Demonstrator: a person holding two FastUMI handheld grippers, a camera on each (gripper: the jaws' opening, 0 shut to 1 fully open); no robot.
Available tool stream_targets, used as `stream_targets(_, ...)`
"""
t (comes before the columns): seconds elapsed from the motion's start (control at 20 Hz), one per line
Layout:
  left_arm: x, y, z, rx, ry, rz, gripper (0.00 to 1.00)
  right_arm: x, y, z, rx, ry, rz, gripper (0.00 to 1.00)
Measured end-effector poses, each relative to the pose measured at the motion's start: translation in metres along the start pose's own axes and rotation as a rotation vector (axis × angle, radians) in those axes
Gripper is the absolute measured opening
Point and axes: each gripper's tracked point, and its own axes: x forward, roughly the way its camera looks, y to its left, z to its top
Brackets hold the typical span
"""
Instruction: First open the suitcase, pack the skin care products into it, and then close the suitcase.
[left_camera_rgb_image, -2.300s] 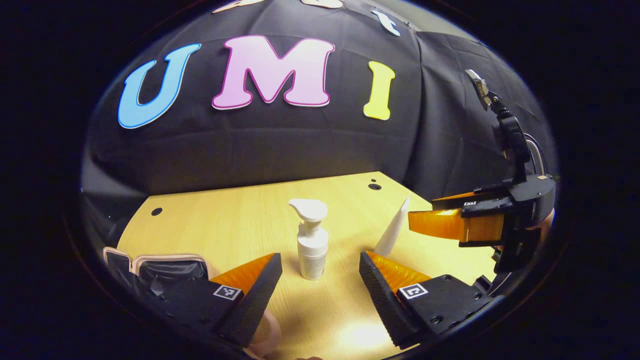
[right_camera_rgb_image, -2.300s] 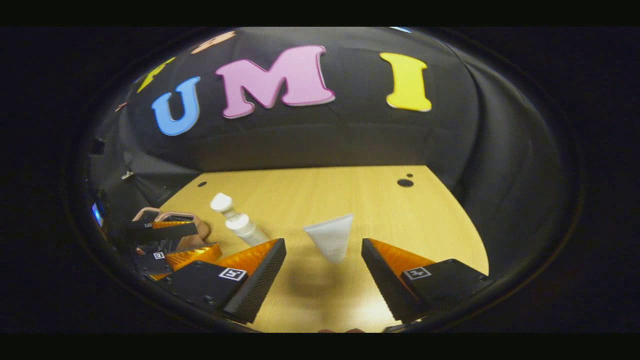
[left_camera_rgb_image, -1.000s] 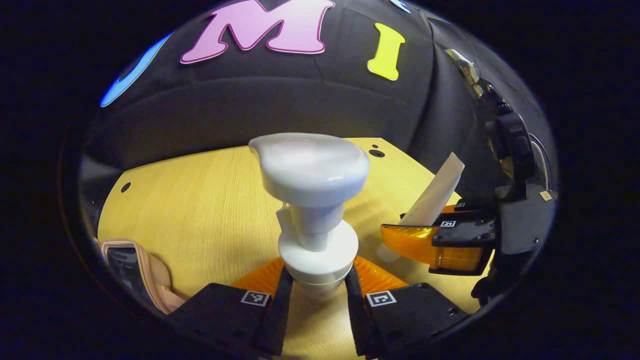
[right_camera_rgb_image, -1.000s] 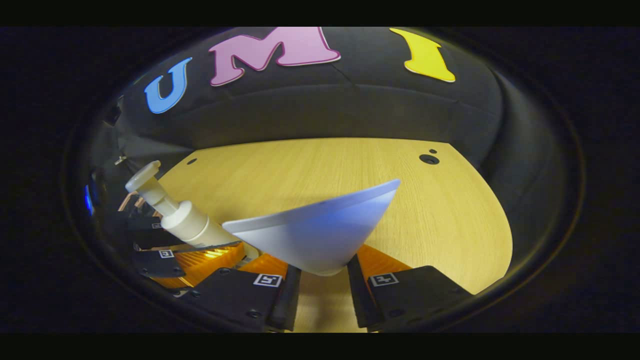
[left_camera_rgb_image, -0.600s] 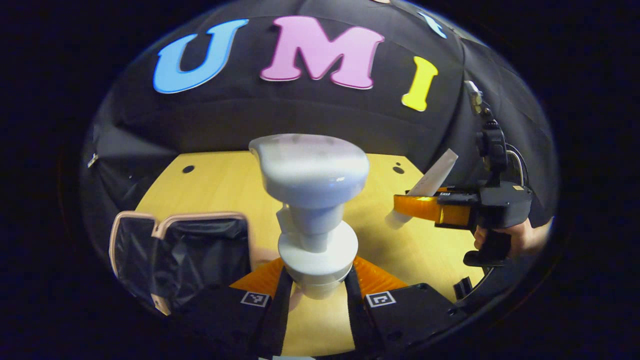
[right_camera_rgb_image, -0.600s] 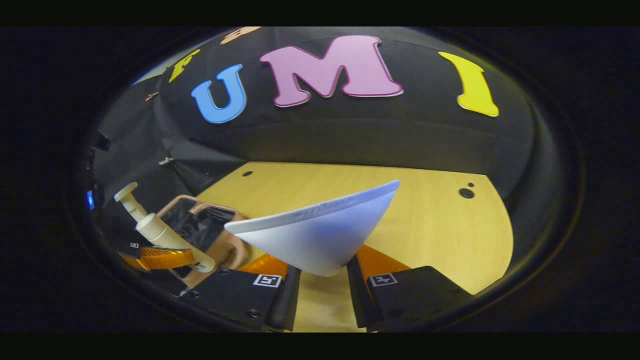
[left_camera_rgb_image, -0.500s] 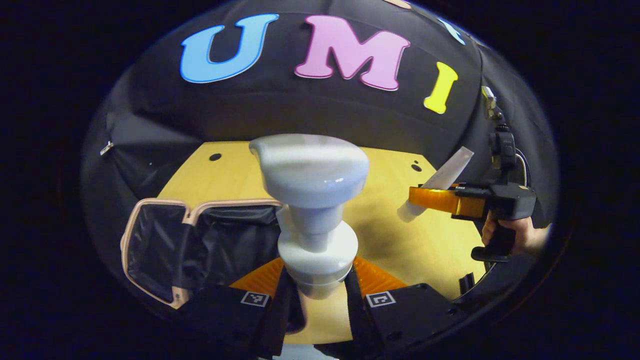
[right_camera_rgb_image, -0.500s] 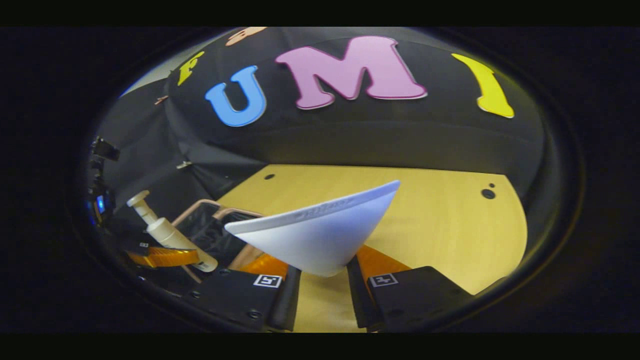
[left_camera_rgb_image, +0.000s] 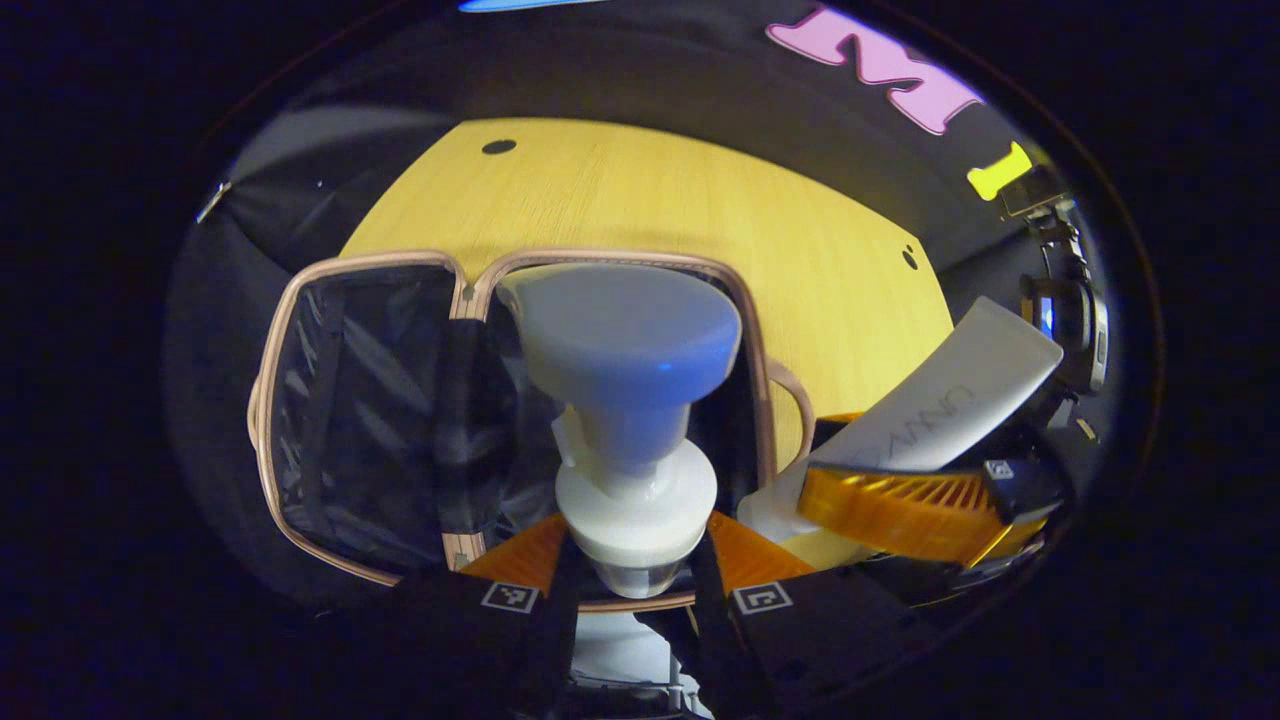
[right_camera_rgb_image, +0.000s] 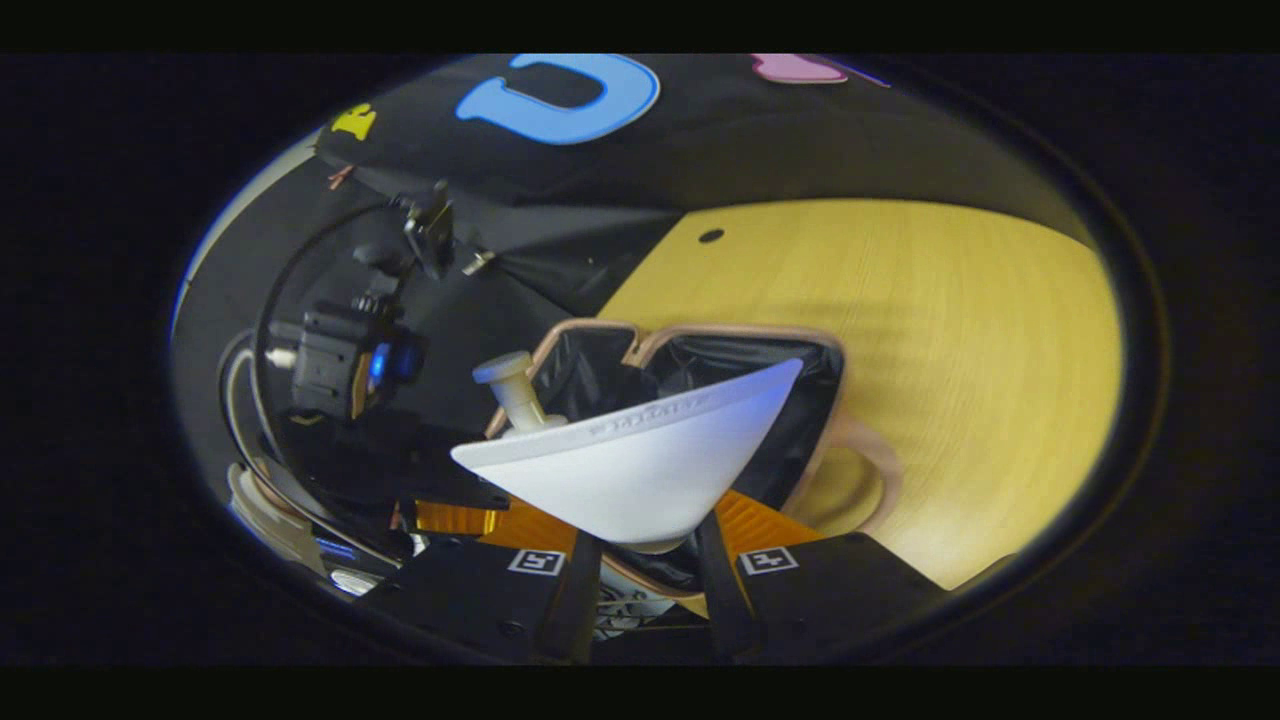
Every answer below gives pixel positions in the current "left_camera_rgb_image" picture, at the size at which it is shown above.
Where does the pink suitcase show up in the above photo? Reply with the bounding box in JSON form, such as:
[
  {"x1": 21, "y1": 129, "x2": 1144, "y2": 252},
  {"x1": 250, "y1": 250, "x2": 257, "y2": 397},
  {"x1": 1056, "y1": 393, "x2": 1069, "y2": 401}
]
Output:
[{"x1": 248, "y1": 248, "x2": 816, "y2": 613}]

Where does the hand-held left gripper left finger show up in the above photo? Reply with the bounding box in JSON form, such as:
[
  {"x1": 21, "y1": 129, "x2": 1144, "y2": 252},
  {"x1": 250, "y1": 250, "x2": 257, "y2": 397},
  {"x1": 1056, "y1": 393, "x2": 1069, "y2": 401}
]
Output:
[{"x1": 365, "y1": 513, "x2": 588, "y2": 720}]

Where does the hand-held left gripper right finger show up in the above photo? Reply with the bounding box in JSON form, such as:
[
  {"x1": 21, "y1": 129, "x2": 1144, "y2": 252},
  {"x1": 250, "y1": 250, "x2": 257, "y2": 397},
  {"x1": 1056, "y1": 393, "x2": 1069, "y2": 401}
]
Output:
[{"x1": 688, "y1": 510, "x2": 943, "y2": 720}]

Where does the black backdrop cloth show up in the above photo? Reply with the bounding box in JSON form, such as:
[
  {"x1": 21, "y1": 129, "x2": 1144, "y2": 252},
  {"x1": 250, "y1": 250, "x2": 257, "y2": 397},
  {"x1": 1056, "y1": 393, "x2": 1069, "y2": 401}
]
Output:
[{"x1": 165, "y1": 0, "x2": 1111, "y2": 601}]

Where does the white pump bottle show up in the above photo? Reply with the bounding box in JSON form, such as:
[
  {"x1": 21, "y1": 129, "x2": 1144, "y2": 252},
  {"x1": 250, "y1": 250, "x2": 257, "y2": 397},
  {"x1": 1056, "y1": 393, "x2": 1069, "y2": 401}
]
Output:
[{"x1": 497, "y1": 262, "x2": 743, "y2": 691}]

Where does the white squeeze tube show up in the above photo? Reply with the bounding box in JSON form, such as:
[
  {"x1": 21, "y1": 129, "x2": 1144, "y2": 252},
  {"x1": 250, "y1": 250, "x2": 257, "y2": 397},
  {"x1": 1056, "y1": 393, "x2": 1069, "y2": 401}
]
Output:
[{"x1": 738, "y1": 296, "x2": 1064, "y2": 571}]

